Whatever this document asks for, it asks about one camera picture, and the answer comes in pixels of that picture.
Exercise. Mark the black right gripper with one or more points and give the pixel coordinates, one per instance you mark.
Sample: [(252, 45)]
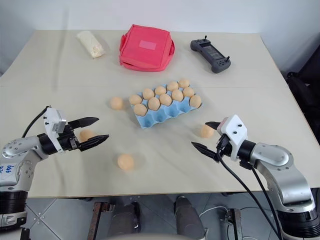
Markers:
[(225, 145)]

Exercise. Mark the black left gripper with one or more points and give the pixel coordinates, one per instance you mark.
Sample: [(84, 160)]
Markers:
[(68, 140)]

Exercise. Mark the tan egg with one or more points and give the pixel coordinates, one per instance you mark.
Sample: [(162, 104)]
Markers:
[(160, 90), (154, 103), (188, 92), (116, 103), (177, 95), (206, 131), (165, 99), (195, 101), (135, 99), (184, 83), (125, 162), (172, 86), (86, 135), (148, 93), (140, 110)]

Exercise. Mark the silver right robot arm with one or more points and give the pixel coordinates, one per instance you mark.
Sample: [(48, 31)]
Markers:
[(275, 155)]

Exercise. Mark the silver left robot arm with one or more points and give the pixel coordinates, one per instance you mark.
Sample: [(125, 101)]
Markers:
[(15, 150)]

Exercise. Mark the blue egg carton with eggs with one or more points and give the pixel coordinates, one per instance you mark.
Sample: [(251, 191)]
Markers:
[(160, 119)]

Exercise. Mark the dark rounded shape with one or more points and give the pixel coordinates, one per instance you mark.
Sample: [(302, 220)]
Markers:
[(126, 220), (187, 217)]

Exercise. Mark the grey handheld remote controller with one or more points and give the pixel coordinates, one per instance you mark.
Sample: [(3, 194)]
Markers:
[(212, 53)]

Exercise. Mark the white filled plastic bag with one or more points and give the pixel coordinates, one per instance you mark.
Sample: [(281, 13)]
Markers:
[(90, 43)]

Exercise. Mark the rusty metal bar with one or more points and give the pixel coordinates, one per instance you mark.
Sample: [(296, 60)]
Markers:
[(236, 225), (96, 220)]

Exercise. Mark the red fabric bag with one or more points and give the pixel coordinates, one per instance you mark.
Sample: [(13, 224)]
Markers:
[(145, 55)]

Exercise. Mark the black bag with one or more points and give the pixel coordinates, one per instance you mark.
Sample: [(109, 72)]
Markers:
[(307, 100)]

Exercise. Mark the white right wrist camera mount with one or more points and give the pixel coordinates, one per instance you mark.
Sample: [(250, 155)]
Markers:
[(235, 130)]

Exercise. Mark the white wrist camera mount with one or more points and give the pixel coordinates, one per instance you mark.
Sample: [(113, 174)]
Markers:
[(53, 120), (235, 130)]

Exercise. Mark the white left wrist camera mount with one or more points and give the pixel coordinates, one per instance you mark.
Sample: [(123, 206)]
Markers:
[(53, 120)]

